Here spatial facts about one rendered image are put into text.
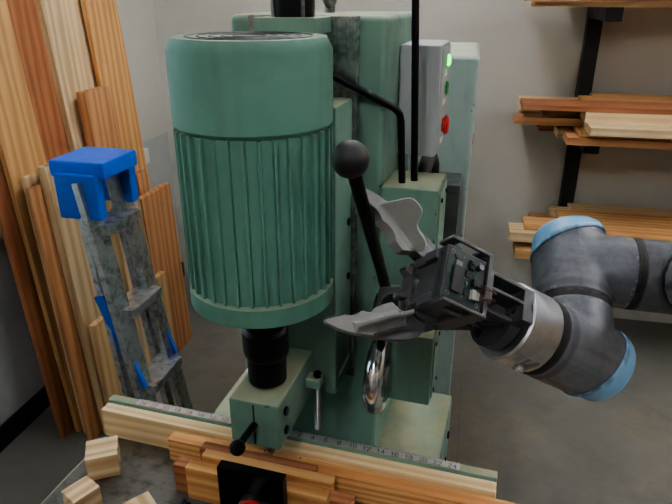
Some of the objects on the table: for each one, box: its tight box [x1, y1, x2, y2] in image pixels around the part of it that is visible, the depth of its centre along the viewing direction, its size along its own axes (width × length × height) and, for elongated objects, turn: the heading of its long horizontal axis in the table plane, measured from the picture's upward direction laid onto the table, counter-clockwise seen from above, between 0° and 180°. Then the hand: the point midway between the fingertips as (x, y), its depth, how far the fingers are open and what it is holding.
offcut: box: [61, 476, 103, 504], centre depth 81 cm, size 4×3×4 cm
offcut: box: [85, 435, 121, 480], centre depth 88 cm, size 4×4×4 cm
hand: (335, 252), depth 60 cm, fingers closed on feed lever, 14 cm apart
